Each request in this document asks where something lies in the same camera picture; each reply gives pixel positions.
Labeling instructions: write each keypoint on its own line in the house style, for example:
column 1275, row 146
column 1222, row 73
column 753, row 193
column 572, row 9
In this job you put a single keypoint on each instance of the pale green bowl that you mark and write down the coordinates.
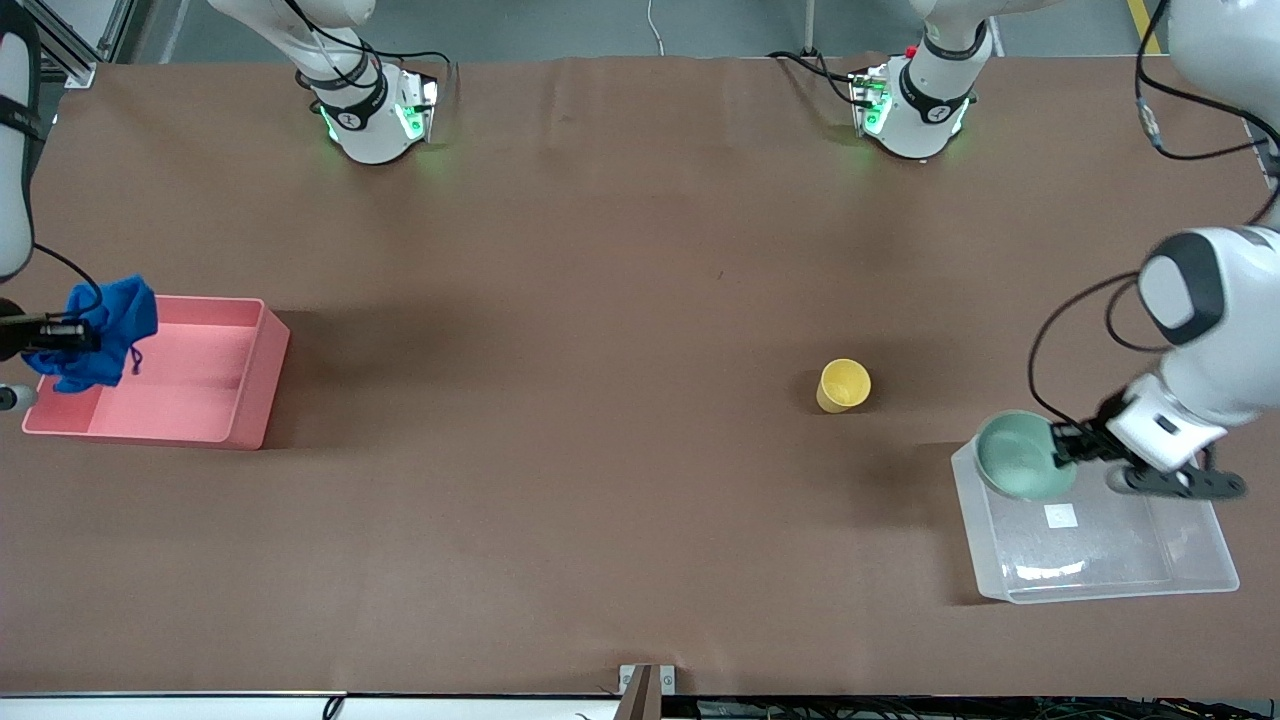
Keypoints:
column 1015, row 455

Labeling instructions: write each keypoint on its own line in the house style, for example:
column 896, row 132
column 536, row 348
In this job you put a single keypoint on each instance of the brown table cover sheet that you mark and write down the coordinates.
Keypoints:
column 640, row 300

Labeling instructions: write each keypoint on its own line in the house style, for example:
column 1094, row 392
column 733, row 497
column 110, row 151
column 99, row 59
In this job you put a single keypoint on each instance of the metal base connector bracket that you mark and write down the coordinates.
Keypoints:
column 418, row 105
column 870, row 100

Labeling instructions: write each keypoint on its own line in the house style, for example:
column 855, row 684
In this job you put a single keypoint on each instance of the yellow cup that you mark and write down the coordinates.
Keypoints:
column 843, row 385

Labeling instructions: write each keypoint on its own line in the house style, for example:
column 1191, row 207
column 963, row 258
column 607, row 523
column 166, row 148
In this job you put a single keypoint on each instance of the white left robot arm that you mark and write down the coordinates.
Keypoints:
column 1230, row 340

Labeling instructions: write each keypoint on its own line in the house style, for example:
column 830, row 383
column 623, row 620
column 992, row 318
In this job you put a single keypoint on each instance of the white square label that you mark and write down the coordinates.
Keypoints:
column 1061, row 515

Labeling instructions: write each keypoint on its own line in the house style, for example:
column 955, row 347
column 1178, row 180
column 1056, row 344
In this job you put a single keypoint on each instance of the pink plastic bin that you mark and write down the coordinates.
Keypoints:
column 190, row 390

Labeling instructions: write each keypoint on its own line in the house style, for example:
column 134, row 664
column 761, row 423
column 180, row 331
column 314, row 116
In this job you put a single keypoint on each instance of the grey metal post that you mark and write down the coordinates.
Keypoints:
column 809, row 25

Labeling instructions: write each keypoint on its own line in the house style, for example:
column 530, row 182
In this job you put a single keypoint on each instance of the clear plastic box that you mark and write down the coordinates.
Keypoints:
column 1100, row 560

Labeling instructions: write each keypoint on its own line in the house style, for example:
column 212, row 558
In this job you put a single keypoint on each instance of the blue cloth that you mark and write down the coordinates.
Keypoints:
column 110, row 315

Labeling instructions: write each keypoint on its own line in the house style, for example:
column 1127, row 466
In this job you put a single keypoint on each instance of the metal table edge bracket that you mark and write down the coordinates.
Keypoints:
column 645, row 690

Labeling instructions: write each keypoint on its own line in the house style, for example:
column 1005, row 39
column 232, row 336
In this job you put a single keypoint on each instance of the aluminium frame profile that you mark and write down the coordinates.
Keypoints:
column 70, row 60

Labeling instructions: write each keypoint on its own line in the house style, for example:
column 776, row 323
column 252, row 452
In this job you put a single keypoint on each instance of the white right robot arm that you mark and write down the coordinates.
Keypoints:
column 365, row 125

